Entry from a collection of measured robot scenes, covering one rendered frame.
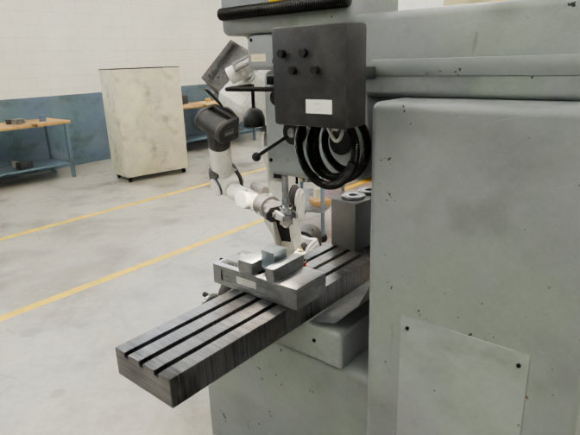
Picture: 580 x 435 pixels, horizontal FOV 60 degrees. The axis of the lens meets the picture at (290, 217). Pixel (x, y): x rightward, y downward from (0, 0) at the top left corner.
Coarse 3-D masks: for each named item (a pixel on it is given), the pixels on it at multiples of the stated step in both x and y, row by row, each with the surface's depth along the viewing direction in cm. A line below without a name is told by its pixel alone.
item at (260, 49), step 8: (248, 40) 147; (256, 40) 145; (264, 40) 143; (248, 48) 148; (256, 48) 146; (264, 48) 144; (272, 48) 142; (256, 56) 146; (264, 56) 145; (272, 56) 143; (256, 64) 147; (264, 64) 145; (272, 64) 144
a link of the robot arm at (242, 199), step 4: (240, 188) 202; (244, 188) 203; (236, 192) 198; (240, 192) 196; (244, 192) 194; (248, 192) 194; (236, 196) 198; (240, 196) 196; (244, 196) 193; (248, 196) 192; (236, 200) 199; (240, 200) 196; (244, 200) 193; (248, 200) 192; (236, 204) 199; (240, 204) 196; (244, 204) 193; (248, 204) 192; (244, 208) 194; (248, 208) 194
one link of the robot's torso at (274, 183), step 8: (264, 136) 232; (264, 144) 233; (264, 160) 233; (272, 176) 238; (280, 176) 238; (288, 176) 232; (272, 184) 235; (280, 184) 233; (288, 184) 233; (296, 184) 243; (272, 192) 236; (280, 192) 234; (280, 200) 235
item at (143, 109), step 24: (120, 72) 687; (144, 72) 709; (168, 72) 732; (120, 96) 694; (144, 96) 716; (168, 96) 740; (120, 120) 701; (144, 120) 724; (168, 120) 748; (120, 144) 719; (144, 144) 732; (168, 144) 757; (120, 168) 740; (144, 168) 740; (168, 168) 765
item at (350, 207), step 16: (352, 192) 192; (368, 192) 192; (336, 208) 190; (352, 208) 184; (368, 208) 188; (336, 224) 192; (352, 224) 185; (368, 224) 190; (336, 240) 194; (352, 240) 187; (368, 240) 192
